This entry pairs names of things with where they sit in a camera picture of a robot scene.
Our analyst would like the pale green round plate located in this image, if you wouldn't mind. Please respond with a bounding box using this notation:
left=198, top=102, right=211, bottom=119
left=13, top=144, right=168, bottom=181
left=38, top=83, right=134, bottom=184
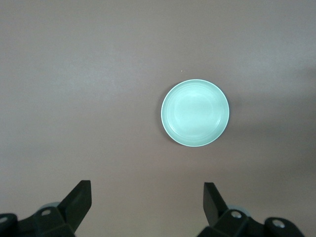
left=160, top=79, right=231, bottom=148

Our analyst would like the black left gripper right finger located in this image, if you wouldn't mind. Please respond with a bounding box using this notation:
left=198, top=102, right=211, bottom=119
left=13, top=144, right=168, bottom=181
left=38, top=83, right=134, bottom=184
left=198, top=182, right=266, bottom=237

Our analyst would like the brown table cloth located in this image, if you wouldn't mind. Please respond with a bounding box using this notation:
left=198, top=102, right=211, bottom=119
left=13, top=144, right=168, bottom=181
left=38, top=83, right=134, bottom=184
left=0, top=0, right=316, bottom=237

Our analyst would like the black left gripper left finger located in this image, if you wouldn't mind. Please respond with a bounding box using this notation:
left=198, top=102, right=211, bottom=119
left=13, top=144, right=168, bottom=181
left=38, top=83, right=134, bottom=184
left=18, top=180, right=93, bottom=237

